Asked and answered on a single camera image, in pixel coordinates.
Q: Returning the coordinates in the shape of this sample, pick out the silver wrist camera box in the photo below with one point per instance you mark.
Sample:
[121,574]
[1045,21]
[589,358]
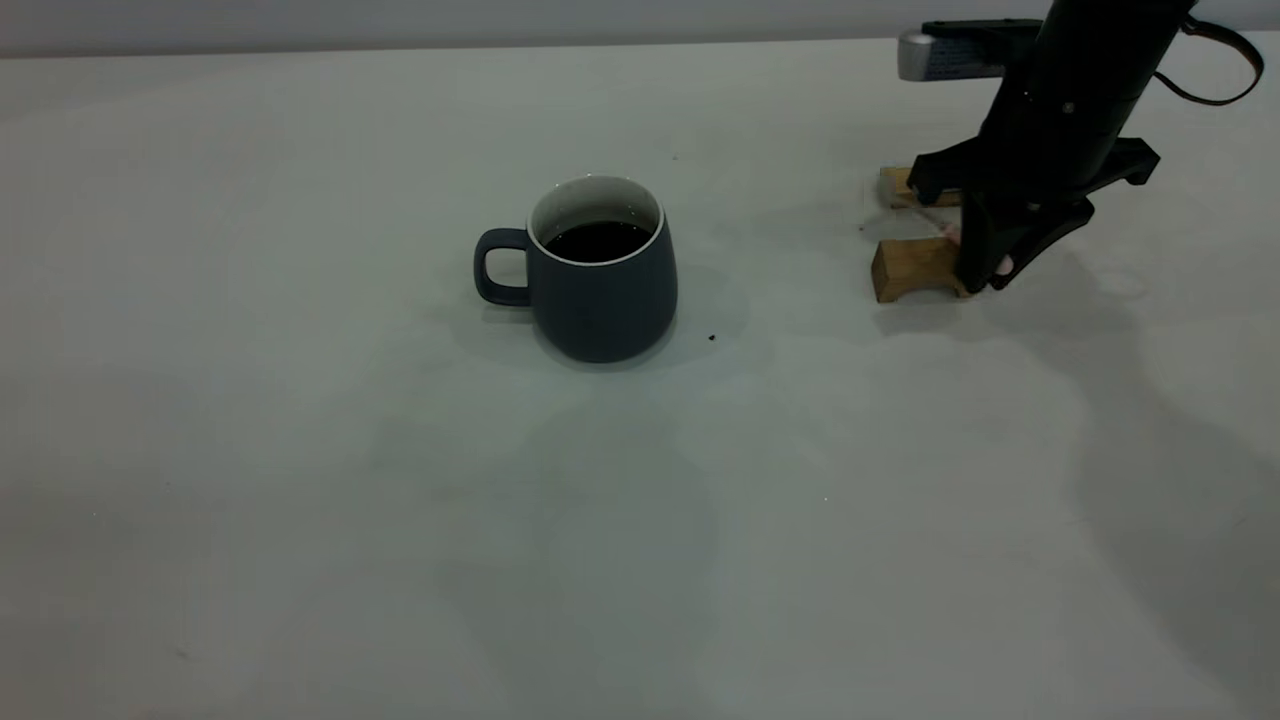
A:
[940,58]

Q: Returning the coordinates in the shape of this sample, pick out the rectangular wooden block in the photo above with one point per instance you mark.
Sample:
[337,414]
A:
[893,187]

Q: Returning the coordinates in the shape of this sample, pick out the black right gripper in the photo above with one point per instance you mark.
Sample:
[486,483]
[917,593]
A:
[1050,140]

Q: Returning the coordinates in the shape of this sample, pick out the dark grey ceramic cup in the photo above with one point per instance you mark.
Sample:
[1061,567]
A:
[600,300]

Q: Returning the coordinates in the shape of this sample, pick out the arched wooden block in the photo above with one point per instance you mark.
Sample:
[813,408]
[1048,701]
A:
[910,268]

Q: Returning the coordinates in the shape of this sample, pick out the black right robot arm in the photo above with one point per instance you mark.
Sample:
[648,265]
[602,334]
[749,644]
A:
[1115,25]

